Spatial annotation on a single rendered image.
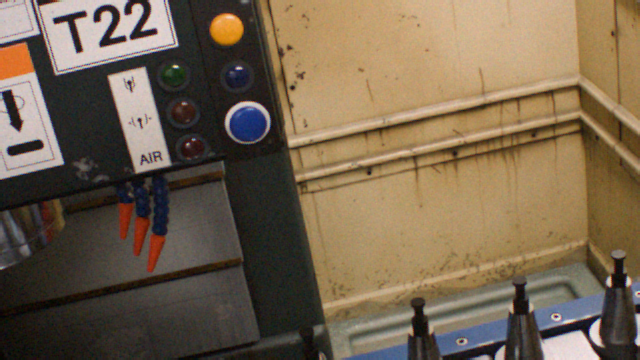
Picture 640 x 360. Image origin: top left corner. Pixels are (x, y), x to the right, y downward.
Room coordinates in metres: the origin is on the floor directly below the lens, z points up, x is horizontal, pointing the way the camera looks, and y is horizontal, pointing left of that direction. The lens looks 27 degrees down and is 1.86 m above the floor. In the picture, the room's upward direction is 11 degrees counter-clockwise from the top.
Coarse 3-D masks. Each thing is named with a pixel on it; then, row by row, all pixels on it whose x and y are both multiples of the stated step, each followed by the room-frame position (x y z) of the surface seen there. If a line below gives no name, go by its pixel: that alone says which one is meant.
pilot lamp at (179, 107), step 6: (180, 102) 0.66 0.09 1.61; (186, 102) 0.66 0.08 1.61; (174, 108) 0.66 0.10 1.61; (180, 108) 0.66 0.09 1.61; (186, 108) 0.66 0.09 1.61; (192, 108) 0.66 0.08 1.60; (174, 114) 0.66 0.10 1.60; (180, 114) 0.66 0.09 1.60; (186, 114) 0.66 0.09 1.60; (192, 114) 0.66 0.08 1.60; (174, 120) 0.66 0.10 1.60; (180, 120) 0.66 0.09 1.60; (186, 120) 0.66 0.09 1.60; (192, 120) 0.66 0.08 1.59
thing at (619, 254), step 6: (612, 252) 0.75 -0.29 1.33; (618, 252) 0.74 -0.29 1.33; (624, 252) 0.74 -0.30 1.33; (612, 258) 0.74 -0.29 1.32; (618, 258) 0.74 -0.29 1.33; (624, 258) 0.74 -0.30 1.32; (618, 264) 0.74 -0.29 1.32; (612, 270) 0.74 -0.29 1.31; (618, 270) 0.74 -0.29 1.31; (624, 270) 0.74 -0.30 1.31; (612, 276) 0.74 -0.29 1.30; (618, 276) 0.73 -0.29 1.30; (624, 276) 0.73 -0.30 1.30; (612, 282) 0.74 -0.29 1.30; (618, 282) 0.73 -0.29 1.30; (624, 282) 0.73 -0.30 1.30
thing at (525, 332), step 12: (516, 312) 0.73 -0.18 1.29; (528, 312) 0.72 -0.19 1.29; (516, 324) 0.72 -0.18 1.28; (528, 324) 0.72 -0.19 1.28; (516, 336) 0.72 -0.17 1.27; (528, 336) 0.72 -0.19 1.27; (540, 336) 0.73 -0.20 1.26; (516, 348) 0.72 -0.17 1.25; (528, 348) 0.72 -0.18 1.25; (540, 348) 0.72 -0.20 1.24
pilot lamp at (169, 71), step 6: (168, 66) 0.66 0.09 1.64; (174, 66) 0.66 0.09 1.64; (180, 66) 0.66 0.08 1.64; (162, 72) 0.66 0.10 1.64; (168, 72) 0.66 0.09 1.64; (174, 72) 0.66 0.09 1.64; (180, 72) 0.66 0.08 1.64; (162, 78) 0.66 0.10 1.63; (168, 78) 0.66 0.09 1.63; (174, 78) 0.66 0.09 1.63; (180, 78) 0.66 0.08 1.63; (168, 84) 0.66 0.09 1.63; (174, 84) 0.66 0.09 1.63; (180, 84) 0.66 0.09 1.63
